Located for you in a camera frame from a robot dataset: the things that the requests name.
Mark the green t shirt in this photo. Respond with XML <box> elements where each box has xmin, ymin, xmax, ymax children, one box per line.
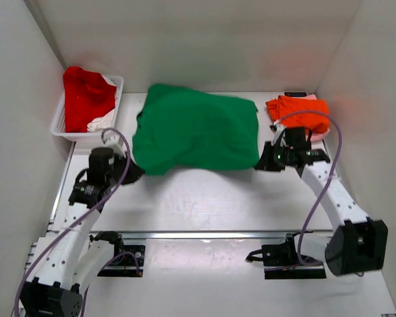
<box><xmin>132</xmin><ymin>84</ymin><xmax>259</xmax><ymax>176</ymax></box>

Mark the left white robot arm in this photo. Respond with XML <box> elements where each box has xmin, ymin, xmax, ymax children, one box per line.
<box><xmin>14</xmin><ymin>128</ymin><xmax>142</xmax><ymax>316</ymax></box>

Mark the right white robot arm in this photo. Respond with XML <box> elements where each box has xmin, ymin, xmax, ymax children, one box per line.
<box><xmin>246</xmin><ymin>123</ymin><xmax>388</xmax><ymax>276</ymax></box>

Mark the white t shirt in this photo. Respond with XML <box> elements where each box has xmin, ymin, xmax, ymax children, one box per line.
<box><xmin>87</xmin><ymin>75</ymin><xmax>119</xmax><ymax>133</ymax></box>

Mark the pink folded t shirt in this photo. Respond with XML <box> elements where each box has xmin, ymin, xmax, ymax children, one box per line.
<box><xmin>305</xmin><ymin>94</ymin><xmax>330</xmax><ymax>143</ymax></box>

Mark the orange folded t shirt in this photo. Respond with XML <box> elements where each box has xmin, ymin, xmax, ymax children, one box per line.
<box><xmin>265</xmin><ymin>95</ymin><xmax>330</xmax><ymax>134</ymax></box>

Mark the small black device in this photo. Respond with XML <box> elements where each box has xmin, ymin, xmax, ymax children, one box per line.
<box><xmin>284</xmin><ymin>92</ymin><xmax>307</xmax><ymax>98</ymax></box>

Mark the white plastic basket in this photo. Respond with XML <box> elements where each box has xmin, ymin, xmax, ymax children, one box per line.
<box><xmin>50</xmin><ymin>75</ymin><xmax>124</xmax><ymax>144</ymax></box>

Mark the red t shirt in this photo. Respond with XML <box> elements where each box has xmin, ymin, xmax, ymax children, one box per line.
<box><xmin>63</xmin><ymin>66</ymin><xmax>117</xmax><ymax>133</ymax></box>

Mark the aluminium rail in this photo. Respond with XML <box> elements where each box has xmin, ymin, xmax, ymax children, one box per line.
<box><xmin>46</xmin><ymin>229</ymin><xmax>337</xmax><ymax>240</ymax></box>

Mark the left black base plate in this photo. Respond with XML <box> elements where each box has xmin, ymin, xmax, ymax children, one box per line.
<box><xmin>98</xmin><ymin>240</ymin><xmax>146</xmax><ymax>278</ymax></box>

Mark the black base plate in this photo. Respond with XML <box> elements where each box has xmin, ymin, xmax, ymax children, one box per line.
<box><xmin>98</xmin><ymin>240</ymin><xmax>146</xmax><ymax>278</ymax></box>
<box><xmin>263</xmin><ymin>243</ymin><xmax>327</xmax><ymax>280</ymax></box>

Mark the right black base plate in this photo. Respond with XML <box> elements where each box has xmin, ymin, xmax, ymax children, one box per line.
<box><xmin>263</xmin><ymin>243</ymin><xmax>327</xmax><ymax>280</ymax></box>

